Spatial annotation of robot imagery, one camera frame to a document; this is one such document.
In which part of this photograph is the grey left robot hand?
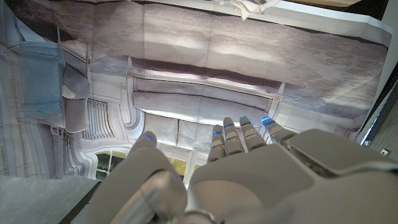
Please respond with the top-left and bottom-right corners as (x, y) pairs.
(80, 115), (398, 224)

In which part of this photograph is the beige plaid fringed scarf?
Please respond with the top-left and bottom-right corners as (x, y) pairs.
(214, 0), (282, 20)

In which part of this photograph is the printed room backdrop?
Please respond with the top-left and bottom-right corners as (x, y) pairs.
(0, 0), (394, 187)

